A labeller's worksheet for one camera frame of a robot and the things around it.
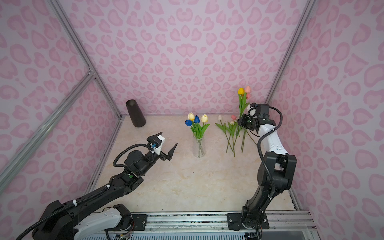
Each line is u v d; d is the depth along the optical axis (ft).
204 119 2.50
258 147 1.60
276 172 1.58
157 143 1.95
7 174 1.65
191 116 2.56
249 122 2.56
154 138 2.23
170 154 2.22
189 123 2.50
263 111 2.27
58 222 1.29
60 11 2.28
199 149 3.04
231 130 3.56
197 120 2.67
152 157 2.27
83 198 1.54
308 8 2.27
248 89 2.88
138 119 3.64
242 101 2.96
